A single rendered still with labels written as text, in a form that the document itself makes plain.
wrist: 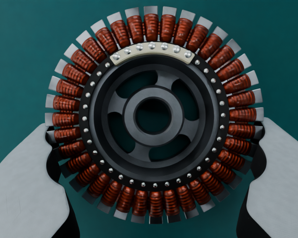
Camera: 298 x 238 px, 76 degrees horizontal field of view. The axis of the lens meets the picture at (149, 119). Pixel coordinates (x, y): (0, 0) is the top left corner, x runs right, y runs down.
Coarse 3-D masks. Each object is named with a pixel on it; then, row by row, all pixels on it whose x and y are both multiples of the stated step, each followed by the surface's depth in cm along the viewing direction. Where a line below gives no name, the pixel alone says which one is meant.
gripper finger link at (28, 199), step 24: (24, 144) 9; (48, 144) 9; (0, 168) 8; (24, 168) 8; (48, 168) 8; (0, 192) 7; (24, 192) 7; (48, 192) 7; (0, 216) 6; (24, 216) 6; (48, 216) 6; (72, 216) 6
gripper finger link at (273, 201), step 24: (264, 120) 10; (264, 144) 8; (288, 144) 8; (264, 168) 7; (288, 168) 7; (264, 192) 6; (288, 192) 6; (240, 216) 7; (264, 216) 6; (288, 216) 6
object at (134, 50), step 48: (96, 48) 9; (144, 48) 9; (192, 48) 9; (240, 48) 10; (48, 96) 10; (96, 96) 10; (144, 96) 10; (240, 96) 9; (96, 144) 10; (144, 144) 10; (192, 144) 12; (240, 144) 9; (96, 192) 9; (144, 192) 10; (192, 192) 10
